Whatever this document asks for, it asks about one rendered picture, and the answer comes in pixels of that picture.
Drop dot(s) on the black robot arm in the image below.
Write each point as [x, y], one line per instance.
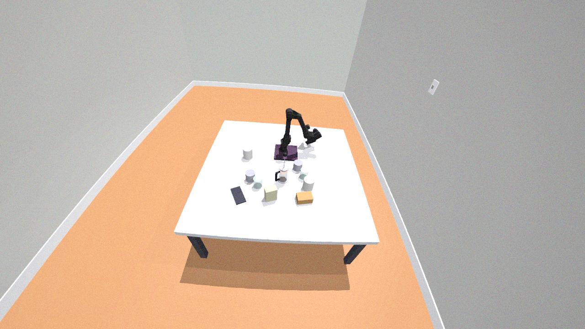
[292, 114]

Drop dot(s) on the grey cylinder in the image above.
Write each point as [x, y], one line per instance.
[308, 183]
[297, 165]
[250, 174]
[247, 152]

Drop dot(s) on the dark grey flat bar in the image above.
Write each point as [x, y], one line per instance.
[238, 195]

